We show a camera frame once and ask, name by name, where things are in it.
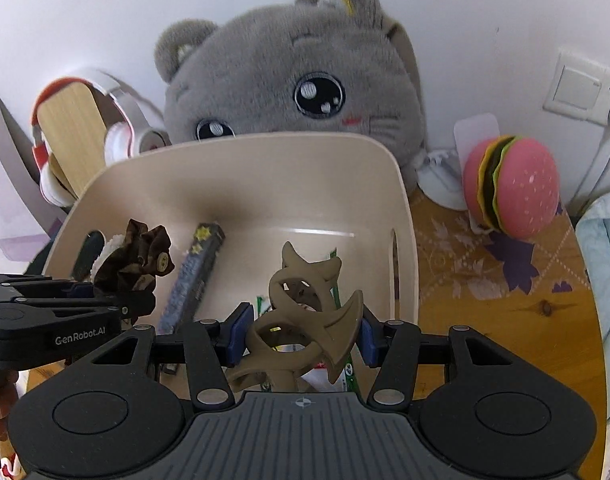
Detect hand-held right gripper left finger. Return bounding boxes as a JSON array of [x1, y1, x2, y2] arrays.
[[67, 302, 253, 408]]

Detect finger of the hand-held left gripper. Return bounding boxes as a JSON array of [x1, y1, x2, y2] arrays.
[[0, 272, 96, 297], [9, 291, 158, 329]]

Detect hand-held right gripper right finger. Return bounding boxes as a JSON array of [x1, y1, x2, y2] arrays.
[[360, 307, 530, 408]]

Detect brown scrunchie with buttons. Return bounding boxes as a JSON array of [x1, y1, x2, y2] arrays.
[[92, 217, 176, 297]]

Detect brown hair claw clip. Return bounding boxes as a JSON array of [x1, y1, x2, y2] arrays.
[[227, 240, 366, 394]]

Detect beige plastic basket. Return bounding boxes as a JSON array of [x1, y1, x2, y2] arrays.
[[42, 132, 420, 396]]

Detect wooden desktop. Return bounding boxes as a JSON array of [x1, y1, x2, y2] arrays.
[[15, 187, 610, 461]]

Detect person's left hand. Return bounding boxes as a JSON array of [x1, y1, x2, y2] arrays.
[[0, 369, 20, 442]]

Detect dark box with stars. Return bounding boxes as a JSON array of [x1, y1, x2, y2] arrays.
[[157, 220, 226, 334]]

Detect grey flat panel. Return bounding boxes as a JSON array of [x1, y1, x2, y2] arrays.
[[0, 87, 66, 232]]

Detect light wooden board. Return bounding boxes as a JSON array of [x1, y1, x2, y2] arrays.
[[37, 82, 108, 199]]

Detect white desk stand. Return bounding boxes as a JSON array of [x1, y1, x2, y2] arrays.
[[417, 115, 502, 211]]

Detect white red headphones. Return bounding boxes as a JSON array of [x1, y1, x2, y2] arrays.
[[29, 67, 168, 207]]

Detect pink hamburger toy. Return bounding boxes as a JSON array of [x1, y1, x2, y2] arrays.
[[462, 134, 561, 239]]

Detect light blue cloth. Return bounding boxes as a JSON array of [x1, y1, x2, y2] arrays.
[[575, 190, 610, 427]]

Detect grey cat plush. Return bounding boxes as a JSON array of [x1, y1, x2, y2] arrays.
[[154, 0, 428, 194]]

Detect white cable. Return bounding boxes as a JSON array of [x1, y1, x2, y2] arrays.
[[569, 125, 610, 212]]

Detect white wall switch socket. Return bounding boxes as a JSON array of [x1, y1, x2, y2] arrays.
[[543, 50, 610, 127]]

